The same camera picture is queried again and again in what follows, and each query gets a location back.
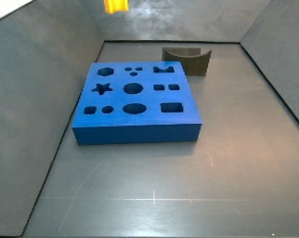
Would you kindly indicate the blue shape sorter board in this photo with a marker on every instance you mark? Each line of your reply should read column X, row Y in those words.
column 136, row 102

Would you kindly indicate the black curved stand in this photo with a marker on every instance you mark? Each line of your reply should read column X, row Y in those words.
column 189, row 56

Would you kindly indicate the yellow arch block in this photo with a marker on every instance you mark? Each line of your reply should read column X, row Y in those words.
column 116, row 5

